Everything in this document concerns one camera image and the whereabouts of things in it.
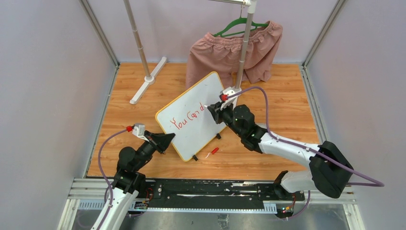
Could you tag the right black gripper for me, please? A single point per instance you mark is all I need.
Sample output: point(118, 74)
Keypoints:
point(216, 112)

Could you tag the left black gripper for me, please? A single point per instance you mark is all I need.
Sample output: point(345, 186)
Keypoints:
point(159, 142)

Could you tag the yellow framed whiteboard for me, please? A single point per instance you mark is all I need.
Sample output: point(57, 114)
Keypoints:
point(187, 117)

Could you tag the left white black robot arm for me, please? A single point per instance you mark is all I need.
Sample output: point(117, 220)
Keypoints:
point(128, 182)

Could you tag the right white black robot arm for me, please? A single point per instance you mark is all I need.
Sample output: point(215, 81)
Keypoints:
point(322, 173)

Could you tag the pink shorts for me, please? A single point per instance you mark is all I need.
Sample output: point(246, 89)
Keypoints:
point(265, 52)

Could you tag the green clothes hanger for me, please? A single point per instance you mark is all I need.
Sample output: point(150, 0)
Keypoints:
point(241, 25)

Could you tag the white clothes rack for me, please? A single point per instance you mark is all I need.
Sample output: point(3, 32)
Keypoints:
point(225, 56)

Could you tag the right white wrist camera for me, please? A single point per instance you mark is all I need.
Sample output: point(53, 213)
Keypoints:
point(228, 97)

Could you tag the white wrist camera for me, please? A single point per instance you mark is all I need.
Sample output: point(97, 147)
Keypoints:
point(138, 130)
point(228, 97)

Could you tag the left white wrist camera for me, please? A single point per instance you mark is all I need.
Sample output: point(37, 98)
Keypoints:
point(138, 130)

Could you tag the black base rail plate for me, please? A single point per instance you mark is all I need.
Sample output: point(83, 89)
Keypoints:
point(214, 196)

